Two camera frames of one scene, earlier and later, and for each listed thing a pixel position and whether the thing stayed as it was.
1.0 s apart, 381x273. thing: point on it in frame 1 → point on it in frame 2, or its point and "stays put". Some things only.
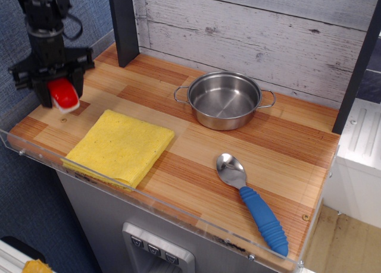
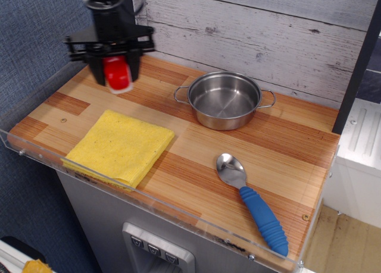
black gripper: (50, 59) → (116, 29)
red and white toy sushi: (63, 94) → (118, 74)
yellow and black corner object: (37, 265) stays put
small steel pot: (224, 100) stays put
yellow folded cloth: (118, 150) stays put
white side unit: (354, 188) stays put
